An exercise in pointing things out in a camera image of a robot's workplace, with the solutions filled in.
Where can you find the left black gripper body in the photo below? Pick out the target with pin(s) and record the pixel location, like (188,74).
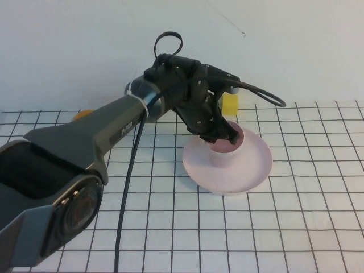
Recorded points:
(203,113)

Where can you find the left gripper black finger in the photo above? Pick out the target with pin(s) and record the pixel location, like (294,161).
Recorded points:
(209,139)
(234,135)

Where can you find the pink plastic cup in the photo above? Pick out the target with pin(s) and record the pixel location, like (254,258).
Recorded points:
(224,159)

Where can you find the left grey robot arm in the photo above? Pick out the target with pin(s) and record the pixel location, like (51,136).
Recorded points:
(85,142)

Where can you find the pink round plate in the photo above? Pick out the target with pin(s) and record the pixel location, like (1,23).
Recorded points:
(256,165)

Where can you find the yellow foam cube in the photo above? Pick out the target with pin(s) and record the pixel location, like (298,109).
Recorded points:
(230,105)

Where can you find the white zip tie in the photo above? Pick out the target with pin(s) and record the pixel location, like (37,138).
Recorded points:
(139,99)

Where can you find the orange mandarin fruit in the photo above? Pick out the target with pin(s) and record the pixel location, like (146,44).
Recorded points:
(82,114)

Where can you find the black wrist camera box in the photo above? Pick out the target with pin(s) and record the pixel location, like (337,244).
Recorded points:
(219,78)

